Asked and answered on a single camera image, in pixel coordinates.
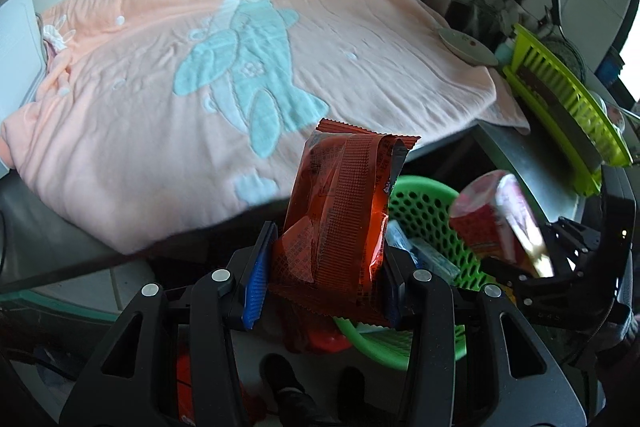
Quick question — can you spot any red orange snack wrapper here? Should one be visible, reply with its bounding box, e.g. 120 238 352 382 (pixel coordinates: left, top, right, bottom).
270 119 418 325

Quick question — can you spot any orange drink plastic bottle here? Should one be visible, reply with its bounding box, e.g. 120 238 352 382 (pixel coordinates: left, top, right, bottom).
449 170 554 277

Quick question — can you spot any white blue milk carton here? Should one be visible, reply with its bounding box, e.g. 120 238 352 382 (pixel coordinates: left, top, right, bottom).
385 220 460 284

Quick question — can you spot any green perforated trash basket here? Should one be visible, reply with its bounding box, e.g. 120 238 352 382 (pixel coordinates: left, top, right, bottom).
335 176 495 371

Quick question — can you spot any red plastic stool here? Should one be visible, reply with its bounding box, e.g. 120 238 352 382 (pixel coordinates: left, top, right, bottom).
176 317 352 426

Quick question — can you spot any lime green dish rack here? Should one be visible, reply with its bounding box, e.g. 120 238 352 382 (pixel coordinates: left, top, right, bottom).
503 24 631 197

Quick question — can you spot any pink flower-pattern towel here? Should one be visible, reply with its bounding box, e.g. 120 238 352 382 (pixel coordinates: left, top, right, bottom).
1 0 529 254

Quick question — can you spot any white ceramic bowl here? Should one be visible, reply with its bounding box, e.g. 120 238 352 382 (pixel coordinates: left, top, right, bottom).
438 28 498 67

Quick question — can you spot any white microwave oven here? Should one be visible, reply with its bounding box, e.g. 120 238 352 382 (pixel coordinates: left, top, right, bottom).
0 0 47 118

